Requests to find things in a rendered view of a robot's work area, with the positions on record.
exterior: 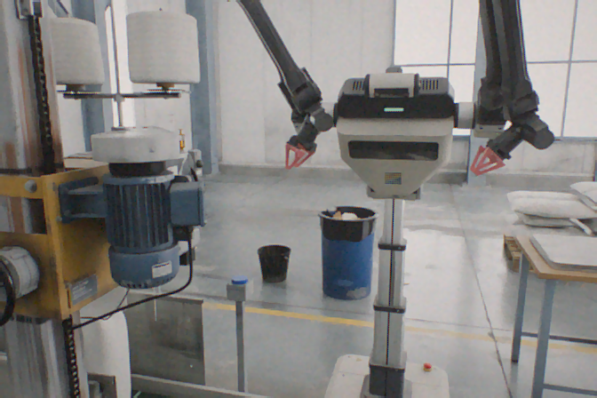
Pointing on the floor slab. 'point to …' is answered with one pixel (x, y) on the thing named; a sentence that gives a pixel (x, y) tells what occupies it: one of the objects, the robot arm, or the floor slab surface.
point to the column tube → (30, 207)
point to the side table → (545, 316)
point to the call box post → (241, 346)
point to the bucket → (274, 262)
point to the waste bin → (347, 251)
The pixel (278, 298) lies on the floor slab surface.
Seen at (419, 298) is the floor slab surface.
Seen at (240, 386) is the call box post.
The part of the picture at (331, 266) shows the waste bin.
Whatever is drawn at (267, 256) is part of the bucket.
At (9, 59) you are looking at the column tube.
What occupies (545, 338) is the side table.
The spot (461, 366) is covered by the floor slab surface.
